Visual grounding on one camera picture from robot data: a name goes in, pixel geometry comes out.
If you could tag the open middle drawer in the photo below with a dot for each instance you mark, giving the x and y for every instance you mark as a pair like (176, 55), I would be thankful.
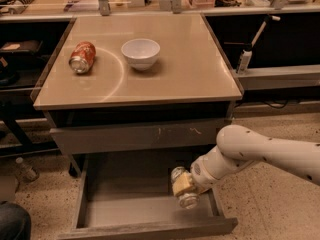
(128, 196)

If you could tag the orange soda can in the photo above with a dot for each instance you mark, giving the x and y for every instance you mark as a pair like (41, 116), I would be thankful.
(82, 57)

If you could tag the grey drawer cabinet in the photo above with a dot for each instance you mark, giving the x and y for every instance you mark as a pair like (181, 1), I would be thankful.
(190, 79)

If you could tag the white bowl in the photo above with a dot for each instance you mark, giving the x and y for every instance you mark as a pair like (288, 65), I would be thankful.
(140, 54)

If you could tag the person's jeans leg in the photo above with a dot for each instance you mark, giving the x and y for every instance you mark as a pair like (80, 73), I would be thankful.
(15, 222)

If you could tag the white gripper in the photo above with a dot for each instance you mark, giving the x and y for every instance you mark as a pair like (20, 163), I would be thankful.
(202, 174)

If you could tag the plastic water bottle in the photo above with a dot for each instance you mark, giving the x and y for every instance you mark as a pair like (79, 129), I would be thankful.
(26, 171)

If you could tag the closed top drawer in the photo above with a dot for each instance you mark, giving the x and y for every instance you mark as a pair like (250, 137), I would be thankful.
(140, 136)

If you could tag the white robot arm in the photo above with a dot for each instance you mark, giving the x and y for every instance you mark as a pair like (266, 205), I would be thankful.
(236, 148)

